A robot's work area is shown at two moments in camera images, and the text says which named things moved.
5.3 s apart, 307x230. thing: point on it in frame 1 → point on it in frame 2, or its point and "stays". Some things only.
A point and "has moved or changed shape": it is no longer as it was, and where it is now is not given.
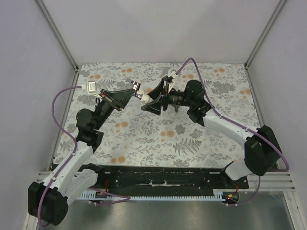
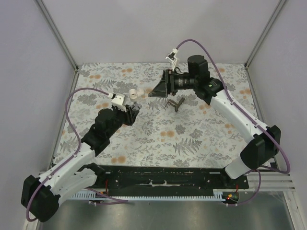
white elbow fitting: (146, 97) has moved or changed shape
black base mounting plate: (167, 180) stays
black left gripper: (112, 100) → (130, 115)
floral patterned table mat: (133, 137) stays
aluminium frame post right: (269, 23) stays
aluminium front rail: (277, 182) stays
